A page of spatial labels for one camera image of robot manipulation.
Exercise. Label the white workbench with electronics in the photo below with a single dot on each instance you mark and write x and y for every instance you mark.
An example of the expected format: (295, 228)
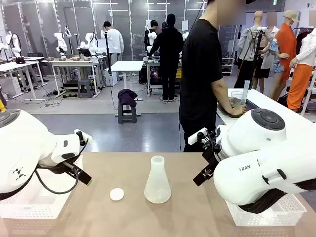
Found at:
(154, 64)

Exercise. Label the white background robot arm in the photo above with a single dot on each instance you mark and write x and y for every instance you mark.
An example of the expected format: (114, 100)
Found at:
(90, 45)
(151, 37)
(61, 44)
(14, 44)

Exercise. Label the black camera tripod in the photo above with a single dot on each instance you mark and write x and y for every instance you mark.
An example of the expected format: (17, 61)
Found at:
(255, 56)

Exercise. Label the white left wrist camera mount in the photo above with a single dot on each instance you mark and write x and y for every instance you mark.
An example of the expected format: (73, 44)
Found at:
(85, 137)

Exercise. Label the black plastic tray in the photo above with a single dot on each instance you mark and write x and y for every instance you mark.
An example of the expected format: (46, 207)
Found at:
(251, 106)

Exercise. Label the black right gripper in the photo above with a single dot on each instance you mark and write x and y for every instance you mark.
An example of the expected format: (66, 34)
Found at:
(212, 158)

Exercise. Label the clear graduated cylinder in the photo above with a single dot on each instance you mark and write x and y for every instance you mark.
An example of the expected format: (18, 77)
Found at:
(245, 91)

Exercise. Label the background person in white shirt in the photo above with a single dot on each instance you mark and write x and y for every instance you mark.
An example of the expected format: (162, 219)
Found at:
(113, 40)

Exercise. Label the white standing desk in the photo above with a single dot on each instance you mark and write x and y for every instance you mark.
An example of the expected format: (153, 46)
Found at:
(127, 66)

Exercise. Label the mannequin white blouse orange trousers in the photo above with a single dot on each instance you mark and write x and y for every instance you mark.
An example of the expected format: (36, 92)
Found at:
(300, 79)

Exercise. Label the mannequin in orange coat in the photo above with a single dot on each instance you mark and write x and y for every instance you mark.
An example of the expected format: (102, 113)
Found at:
(286, 44)

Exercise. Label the background person in black clothes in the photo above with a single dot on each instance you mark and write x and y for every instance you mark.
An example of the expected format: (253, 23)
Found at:
(169, 49)

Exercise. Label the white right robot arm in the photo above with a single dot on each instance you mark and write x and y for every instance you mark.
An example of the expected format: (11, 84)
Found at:
(259, 168)

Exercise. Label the black cap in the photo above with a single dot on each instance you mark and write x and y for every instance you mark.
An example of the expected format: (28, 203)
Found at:
(19, 60)

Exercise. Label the dark purple cloth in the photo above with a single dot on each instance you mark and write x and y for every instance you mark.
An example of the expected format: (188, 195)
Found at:
(127, 96)

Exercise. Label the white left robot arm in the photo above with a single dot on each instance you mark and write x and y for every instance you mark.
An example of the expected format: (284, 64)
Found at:
(22, 148)

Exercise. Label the background person partly hidden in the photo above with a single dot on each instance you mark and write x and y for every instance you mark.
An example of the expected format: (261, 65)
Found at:
(151, 34)

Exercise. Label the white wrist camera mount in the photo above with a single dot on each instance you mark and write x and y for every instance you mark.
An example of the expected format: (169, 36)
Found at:
(197, 137)
(85, 137)

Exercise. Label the yellow object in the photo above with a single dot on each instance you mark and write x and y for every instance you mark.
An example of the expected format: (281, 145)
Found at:
(2, 101)

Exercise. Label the translucent plastic conical flask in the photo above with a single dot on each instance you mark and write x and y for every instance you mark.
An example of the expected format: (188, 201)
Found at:
(157, 187)

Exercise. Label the white perforated plastic basket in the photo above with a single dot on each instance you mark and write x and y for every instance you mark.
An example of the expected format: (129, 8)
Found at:
(37, 207)
(279, 214)

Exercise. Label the black pole stand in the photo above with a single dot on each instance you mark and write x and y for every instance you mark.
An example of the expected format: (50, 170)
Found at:
(107, 54)

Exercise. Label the white table with robots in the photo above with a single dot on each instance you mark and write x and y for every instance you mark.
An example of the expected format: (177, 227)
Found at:
(74, 63)

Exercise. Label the shoe rack with shoes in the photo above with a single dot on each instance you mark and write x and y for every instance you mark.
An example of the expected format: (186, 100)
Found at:
(228, 66)

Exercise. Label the small mannequin blue floral dress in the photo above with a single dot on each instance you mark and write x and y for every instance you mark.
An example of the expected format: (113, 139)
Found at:
(276, 61)

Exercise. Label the mannequin in grey shirt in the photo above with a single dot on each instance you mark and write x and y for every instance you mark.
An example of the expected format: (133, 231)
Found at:
(249, 44)

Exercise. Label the person's left hand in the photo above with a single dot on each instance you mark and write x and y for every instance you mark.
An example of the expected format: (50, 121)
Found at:
(233, 100)

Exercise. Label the person's right forearm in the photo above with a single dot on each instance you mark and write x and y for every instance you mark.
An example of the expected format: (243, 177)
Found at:
(221, 95)

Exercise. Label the white round flask cap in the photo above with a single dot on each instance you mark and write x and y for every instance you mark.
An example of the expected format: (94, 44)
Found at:
(116, 194)

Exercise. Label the person in black t-shirt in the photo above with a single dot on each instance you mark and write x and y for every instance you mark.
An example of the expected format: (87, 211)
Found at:
(197, 74)

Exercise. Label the figure white top black skirt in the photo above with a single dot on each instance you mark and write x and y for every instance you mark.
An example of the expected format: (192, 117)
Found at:
(265, 61)

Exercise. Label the grey step stool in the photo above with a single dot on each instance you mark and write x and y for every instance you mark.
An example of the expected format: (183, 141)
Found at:
(86, 89)

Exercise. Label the clear plastic beaker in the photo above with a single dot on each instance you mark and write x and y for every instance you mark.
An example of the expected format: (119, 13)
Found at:
(236, 97)

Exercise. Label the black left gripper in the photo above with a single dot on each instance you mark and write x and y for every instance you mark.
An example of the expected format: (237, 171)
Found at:
(64, 167)

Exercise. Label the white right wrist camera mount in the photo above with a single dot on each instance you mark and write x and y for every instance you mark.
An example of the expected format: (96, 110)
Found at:
(197, 137)

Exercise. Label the person's right hand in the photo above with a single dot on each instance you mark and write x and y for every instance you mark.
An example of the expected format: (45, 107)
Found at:
(238, 111)

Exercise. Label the long white table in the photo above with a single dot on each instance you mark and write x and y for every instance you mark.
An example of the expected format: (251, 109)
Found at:
(17, 66)

